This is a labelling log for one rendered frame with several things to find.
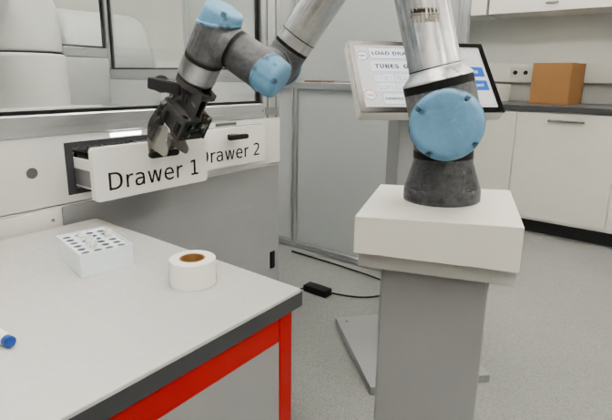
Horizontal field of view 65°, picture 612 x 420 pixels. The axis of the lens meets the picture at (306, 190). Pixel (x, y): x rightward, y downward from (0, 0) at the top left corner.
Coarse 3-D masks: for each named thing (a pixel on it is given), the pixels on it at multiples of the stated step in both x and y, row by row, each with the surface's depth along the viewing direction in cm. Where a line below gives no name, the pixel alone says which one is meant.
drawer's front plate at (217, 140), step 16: (224, 128) 133; (240, 128) 138; (256, 128) 143; (208, 144) 129; (224, 144) 134; (240, 144) 139; (256, 144) 144; (208, 160) 130; (224, 160) 135; (240, 160) 140; (256, 160) 146
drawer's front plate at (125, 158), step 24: (120, 144) 100; (144, 144) 103; (192, 144) 114; (96, 168) 95; (120, 168) 100; (144, 168) 104; (192, 168) 115; (96, 192) 96; (120, 192) 100; (144, 192) 105
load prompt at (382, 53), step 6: (372, 48) 169; (378, 48) 170; (384, 48) 170; (390, 48) 171; (396, 48) 171; (402, 48) 172; (372, 54) 168; (378, 54) 169; (384, 54) 169; (390, 54) 170; (396, 54) 170; (402, 54) 170
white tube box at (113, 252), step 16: (64, 240) 82; (80, 240) 82; (112, 240) 83; (64, 256) 81; (80, 256) 74; (96, 256) 76; (112, 256) 78; (128, 256) 80; (80, 272) 75; (96, 272) 76
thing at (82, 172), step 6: (78, 162) 102; (84, 162) 101; (78, 168) 102; (84, 168) 101; (78, 174) 102; (84, 174) 101; (78, 180) 103; (84, 180) 101; (90, 180) 100; (78, 186) 104; (84, 186) 102; (90, 186) 100
